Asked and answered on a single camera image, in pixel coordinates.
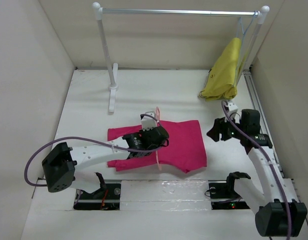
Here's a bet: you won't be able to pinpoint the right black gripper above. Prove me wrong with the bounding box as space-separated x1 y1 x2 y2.
206 113 246 142

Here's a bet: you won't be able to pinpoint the pink plastic hanger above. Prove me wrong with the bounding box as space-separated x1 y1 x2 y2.
155 106 162 171

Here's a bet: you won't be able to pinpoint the pink trousers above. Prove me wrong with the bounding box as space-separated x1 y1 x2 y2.
107 120 207 173

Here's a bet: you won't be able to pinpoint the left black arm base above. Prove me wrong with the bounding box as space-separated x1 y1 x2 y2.
73 172 121 211

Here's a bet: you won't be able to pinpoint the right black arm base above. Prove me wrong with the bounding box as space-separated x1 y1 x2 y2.
205 171 251 210

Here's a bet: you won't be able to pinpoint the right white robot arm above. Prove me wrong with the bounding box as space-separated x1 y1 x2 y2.
207 106 308 240

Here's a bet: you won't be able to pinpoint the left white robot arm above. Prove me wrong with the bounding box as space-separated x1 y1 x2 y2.
42 126 169 198

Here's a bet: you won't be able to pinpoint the light blue plastic hanger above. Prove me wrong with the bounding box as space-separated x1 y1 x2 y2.
235 11 259 86

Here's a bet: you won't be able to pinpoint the yellow garment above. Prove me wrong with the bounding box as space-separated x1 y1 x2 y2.
198 37 247 101

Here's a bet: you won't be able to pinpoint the white and silver clothes rack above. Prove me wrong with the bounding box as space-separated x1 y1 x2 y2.
92 2 270 114

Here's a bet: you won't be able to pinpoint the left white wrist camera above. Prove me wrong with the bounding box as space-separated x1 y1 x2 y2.
140 110 159 131

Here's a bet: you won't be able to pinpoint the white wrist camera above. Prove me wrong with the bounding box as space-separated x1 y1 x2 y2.
222 100 239 116
140 110 159 131

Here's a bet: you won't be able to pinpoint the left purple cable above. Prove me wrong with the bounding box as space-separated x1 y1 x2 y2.
23 113 169 206

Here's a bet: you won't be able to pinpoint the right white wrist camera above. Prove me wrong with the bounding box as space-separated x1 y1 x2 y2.
222 100 239 116

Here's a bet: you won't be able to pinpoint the aluminium rail right side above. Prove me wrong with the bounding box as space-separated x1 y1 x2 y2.
239 70 285 178

